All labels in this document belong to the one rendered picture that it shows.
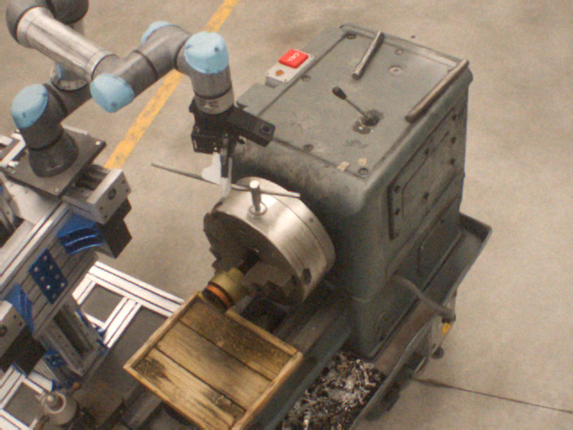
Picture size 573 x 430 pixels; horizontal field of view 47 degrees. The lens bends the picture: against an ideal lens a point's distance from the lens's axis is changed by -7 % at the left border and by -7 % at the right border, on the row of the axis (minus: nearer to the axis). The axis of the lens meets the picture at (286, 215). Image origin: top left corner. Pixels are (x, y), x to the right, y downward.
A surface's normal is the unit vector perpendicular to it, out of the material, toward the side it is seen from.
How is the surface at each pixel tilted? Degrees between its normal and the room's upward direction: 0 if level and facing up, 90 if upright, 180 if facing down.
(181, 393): 0
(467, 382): 0
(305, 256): 63
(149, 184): 0
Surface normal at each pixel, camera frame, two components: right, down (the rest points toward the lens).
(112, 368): -0.14, -0.64
